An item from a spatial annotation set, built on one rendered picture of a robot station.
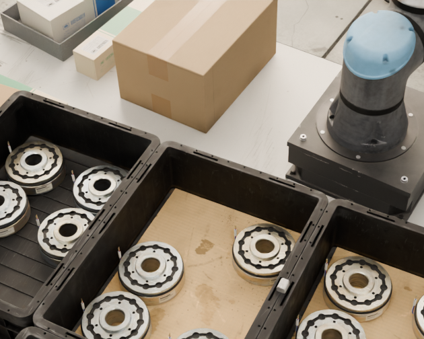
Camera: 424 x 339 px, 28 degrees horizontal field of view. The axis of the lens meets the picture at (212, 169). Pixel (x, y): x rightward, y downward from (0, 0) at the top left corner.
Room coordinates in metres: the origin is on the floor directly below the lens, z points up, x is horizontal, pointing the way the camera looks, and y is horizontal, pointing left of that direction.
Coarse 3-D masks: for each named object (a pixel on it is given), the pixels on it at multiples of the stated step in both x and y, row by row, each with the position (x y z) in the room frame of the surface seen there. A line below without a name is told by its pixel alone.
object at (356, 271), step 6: (348, 270) 0.76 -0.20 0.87; (354, 270) 0.76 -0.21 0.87; (360, 270) 0.76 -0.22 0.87; (366, 270) 0.76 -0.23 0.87; (348, 276) 0.75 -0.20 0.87; (366, 276) 0.75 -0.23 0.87; (372, 276) 0.75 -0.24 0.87; (348, 282) 0.74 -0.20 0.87; (372, 282) 0.73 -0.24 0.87; (348, 288) 0.73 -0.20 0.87; (354, 288) 0.73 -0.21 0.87; (366, 288) 0.73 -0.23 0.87; (372, 288) 0.73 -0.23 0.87; (354, 294) 0.72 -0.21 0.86; (360, 294) 0.72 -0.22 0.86; (366, 294) 0.72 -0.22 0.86
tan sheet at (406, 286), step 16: (336, 256) 0.81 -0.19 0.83; (400, 272) 0.78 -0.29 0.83; (320, 288) 0.75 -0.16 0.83; (400, 288) 0.75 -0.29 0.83; (416, 288) 0.75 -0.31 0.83; (320, 304) 0.72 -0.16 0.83; (400, 304) 0.72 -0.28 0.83; (416, 304) 0.72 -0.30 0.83; (384, 320) 0.69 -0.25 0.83; (400, 320) 0.69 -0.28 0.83; (368, 336) 0.66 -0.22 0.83; (384, 336) 0.66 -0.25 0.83; (400, 336) 0.66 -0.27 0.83
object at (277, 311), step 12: (336, 204) 0.84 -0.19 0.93; (348, 204) 0.84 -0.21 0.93; (324, 216) 0.82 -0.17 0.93; (372, 216) 0.81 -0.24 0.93; (384, 216) 0.81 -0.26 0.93; (324, 228) 0.79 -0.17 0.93; (408, 228) 0.79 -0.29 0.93; (420, 228) 0.79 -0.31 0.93; (312, 240) 0.77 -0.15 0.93; (312, 252) 0.75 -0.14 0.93; (300, 264) 0.73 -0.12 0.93; (300, 276) 0.71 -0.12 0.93; (288, 288) 0.69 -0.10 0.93; (288, 300) 0.67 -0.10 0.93; (276, 312) 0.65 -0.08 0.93; (264, 324) 0.63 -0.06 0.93; (276, 324) 0.63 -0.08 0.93; (264, 336) 0.61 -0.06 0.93
